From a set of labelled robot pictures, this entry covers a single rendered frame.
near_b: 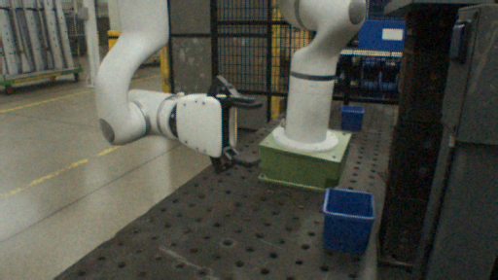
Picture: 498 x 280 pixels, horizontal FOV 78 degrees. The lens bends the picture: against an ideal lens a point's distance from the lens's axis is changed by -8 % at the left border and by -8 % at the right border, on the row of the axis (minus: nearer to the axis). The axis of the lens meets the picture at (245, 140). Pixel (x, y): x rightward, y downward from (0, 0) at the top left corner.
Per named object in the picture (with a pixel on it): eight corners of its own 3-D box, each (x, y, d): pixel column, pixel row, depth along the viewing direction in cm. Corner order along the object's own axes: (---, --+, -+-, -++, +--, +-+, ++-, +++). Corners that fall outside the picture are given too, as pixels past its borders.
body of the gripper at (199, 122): (195, 88, 63) (241, 94, 57) (196, 139, 66) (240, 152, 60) (164, 93, 58) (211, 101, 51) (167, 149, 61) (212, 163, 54)
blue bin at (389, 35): (426, 52, 140) (430, 21, 136) (356, 48, 152) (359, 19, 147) (423, 50, 154) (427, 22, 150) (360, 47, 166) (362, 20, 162)
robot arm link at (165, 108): (189, 89, 65) (199, 90, 63) (191, 132, 68) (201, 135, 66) (155, 95, 59) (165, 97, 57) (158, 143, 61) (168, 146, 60)
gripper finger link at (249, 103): (231, 83, 55) (264, 87, 51) (231, 101, 56) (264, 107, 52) (217, 85, 53) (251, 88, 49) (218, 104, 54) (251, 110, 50)
